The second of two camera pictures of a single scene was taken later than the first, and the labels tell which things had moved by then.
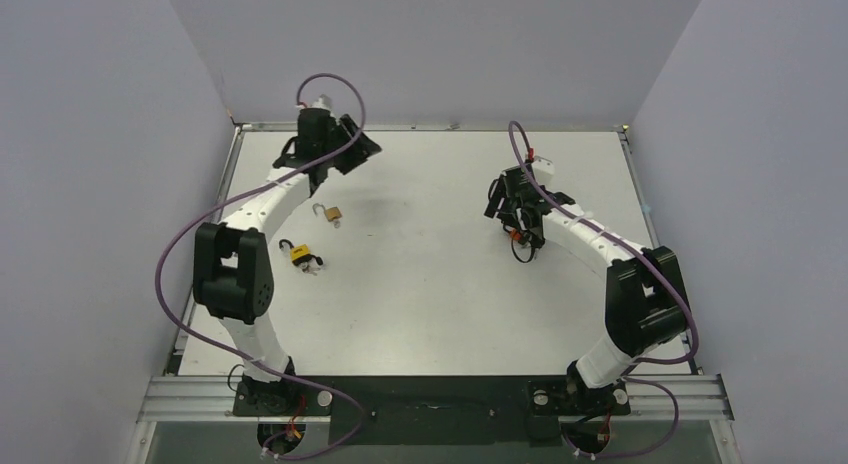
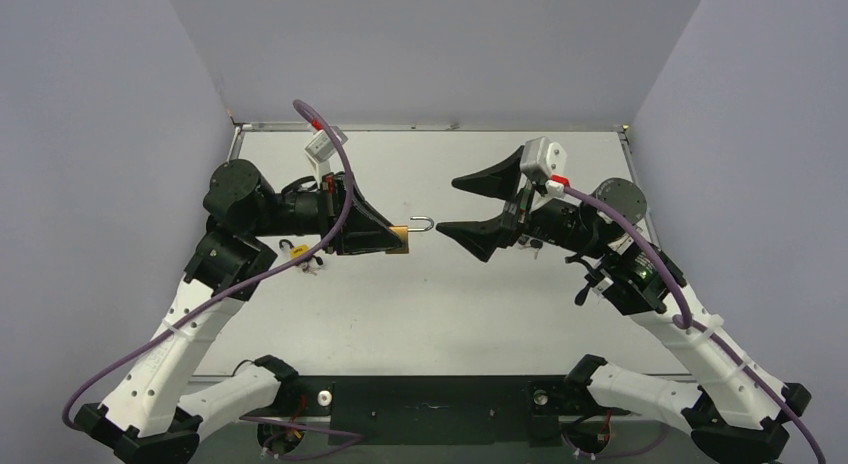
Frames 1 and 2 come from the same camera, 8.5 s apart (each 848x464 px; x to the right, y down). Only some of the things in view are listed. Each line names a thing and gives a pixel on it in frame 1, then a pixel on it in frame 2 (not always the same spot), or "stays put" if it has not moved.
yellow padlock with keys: [302, 256] stays put
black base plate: [434, 410] stays put
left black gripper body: [353, 156] → [320, 212]
